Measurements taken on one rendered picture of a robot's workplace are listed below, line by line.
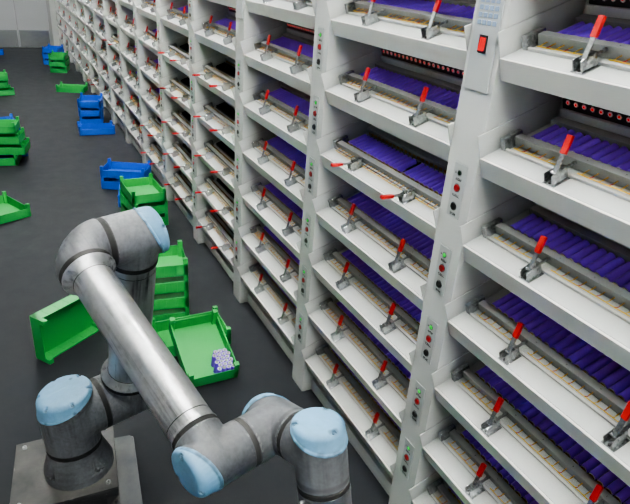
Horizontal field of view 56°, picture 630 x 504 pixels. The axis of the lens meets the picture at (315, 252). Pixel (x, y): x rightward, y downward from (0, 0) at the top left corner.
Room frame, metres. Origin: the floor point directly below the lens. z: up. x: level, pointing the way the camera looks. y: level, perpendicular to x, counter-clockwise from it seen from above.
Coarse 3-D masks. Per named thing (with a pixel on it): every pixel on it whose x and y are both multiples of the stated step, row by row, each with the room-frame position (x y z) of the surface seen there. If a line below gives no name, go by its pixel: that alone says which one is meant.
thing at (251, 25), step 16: (256, 16) 2.45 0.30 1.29; (240, 32) 2.46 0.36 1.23; (256, 32) 2.45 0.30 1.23; (240, 48) 2.46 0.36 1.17; (256, 80) 2.45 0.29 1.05; (240, 112) 2.45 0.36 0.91; (240, 128) 2.45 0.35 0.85; (256, 128) 2.45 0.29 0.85; (240, 160) 2.44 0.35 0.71; (240, 176) 2.44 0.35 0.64; (256, 176) 2.46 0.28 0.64; (240, 208) 2.43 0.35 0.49; (240, 224) 2.43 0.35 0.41; (240, 240) 2.43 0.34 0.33; (240, 256) 2.42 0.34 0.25; (240, 288) 2.42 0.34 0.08
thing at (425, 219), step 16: (352, 128) 1.86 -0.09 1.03; (320, 144) 1.80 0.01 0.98; (336, 144) 1.81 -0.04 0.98; (336, 160) 1.74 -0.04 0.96; (352, 176) 1.63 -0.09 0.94; (368, 176) 1.59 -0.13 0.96; (368, 192) 1.56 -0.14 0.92; (384, 192) 1.49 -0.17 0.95; (400, 192) 1.47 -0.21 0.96; (400, 208) 1.41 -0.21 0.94; (416, 208) 1.38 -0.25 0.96; (416, 224) 1.36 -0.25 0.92; (432, 224) 1.29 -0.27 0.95
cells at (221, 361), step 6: (216, 354) 1.89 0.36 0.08; (222, 354) 1.89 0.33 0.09; (228, 354) 1.90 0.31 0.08; (216, 360) 1.86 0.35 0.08; (222, 360) 1.86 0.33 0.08; (228, 360) 1.87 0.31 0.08; (216, 366) 1.85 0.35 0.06; (222, 366) 1.83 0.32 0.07; (228, 366) 1.84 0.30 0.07; (216, 372) 1.86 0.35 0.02
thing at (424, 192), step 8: (344, 144) 1.78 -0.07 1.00; (352, 152) 1.72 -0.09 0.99; (360, 152) 1.70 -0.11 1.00; (368, 160) 1.64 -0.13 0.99; (376, 160) 1.63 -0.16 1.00; (376, 168) 1.61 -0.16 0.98; (384, 168) 1.57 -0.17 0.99; (384, 176) 1.55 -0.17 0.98; (392, 176) 1.53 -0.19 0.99; (400, 176) 1.51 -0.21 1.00; (392, 184) 1.50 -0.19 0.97; (408, 184) 1.46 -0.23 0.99; (416, 184) 1.45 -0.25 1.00; (416, 192) 1.44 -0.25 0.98; (424, 192) 1.40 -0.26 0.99; (432, 192) 1.39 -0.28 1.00; (424, 200) 1.39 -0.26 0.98; (432, 200) 1.37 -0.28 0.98; (440, 200) 1.35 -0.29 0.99; (432, 208) 1.35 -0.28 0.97
